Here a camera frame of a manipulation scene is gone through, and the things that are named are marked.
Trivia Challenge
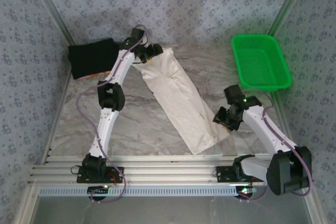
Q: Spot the white t-shirt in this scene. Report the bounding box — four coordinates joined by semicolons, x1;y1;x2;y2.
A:
132;47;230;155

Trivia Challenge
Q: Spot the black folded t-shirt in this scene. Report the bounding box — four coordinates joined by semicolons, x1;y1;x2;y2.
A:
68;38;119;80

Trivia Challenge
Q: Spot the orange folded cloth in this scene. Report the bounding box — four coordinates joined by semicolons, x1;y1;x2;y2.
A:
78;70;111;80

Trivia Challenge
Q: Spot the green plastic basket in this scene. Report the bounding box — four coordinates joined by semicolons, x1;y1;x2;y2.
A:
231;34;293;93

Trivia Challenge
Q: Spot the small controller board with led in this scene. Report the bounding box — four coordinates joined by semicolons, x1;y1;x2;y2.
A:
87;185;110;199
235;185;257;199

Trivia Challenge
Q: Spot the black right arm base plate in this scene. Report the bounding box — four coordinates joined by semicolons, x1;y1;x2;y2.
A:
216;166;265;183

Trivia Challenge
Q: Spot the aluminium rail frame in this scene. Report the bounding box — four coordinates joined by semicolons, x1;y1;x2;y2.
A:
28;154;314;186

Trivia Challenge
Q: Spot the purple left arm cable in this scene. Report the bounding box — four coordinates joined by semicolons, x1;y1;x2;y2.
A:
76;24;151;205

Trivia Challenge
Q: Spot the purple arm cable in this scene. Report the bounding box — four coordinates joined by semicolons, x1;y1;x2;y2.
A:
76;24;151;205
237;88;314;204

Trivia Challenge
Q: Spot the grey slotted cable duct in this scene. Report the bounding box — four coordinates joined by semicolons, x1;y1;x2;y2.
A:
38;185;238;197

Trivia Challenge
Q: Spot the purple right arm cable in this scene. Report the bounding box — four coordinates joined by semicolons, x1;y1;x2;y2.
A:
237;88;314;204

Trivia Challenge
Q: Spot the aluminium corner post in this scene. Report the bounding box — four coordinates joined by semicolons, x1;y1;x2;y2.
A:
26;0;76;46
267;0;313;36

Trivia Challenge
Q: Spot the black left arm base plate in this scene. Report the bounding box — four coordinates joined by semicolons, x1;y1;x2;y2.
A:
76;166;124;184

